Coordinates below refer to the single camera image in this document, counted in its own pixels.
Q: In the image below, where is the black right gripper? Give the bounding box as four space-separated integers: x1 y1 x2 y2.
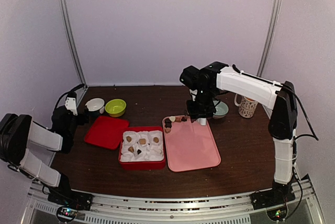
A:
187 86 217 121

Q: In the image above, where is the red tin lid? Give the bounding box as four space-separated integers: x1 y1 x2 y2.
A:
84 116 129 150

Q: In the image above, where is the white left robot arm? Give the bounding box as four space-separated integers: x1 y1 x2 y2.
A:
1 85 88 205

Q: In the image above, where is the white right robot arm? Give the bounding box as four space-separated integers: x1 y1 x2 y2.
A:
180 62 298 204

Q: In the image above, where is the white heart chocolate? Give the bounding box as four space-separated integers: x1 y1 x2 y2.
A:
169 116 176 122

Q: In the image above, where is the dark chocolate tray left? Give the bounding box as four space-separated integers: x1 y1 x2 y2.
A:
164 119 172 128

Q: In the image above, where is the light blue ceramic bowl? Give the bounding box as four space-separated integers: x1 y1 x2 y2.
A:
213 100 229 119

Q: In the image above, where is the white ceramic bowl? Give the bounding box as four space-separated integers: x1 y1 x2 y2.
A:
85 98 105 115

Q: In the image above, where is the white floral mug yellow inside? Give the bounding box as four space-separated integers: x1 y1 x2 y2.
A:
234 94 258 118

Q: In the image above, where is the green plastic bowl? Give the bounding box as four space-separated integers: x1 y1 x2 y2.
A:
105 99 127 118

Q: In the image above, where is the pink plastic tray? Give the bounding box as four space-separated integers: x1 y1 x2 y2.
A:
162 115 221 172

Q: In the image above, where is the white paper liner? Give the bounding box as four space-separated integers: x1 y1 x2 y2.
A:
120 130 164 163

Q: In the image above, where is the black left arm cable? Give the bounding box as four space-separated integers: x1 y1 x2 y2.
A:
52 83 86 115

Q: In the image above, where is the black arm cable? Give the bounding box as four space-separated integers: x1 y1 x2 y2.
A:
285 85 320 141
52 83 86 115

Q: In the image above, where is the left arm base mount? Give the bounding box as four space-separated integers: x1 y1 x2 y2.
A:
48 191 93 211

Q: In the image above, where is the aluminium front rail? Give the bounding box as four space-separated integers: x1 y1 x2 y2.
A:
19 179 326 223

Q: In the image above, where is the aluminium frame post right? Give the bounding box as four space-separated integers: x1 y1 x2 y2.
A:
257 0 282 77

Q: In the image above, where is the aluminium frame post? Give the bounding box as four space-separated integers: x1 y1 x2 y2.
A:
257 0 282 77
59 0 87 88

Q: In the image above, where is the aluminium frame post left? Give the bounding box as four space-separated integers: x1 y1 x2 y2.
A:
59 0 87 88

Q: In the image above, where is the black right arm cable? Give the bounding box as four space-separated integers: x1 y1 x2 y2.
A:
285 85 320 141

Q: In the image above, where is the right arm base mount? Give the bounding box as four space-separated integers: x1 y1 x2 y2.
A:
250 190 296 210

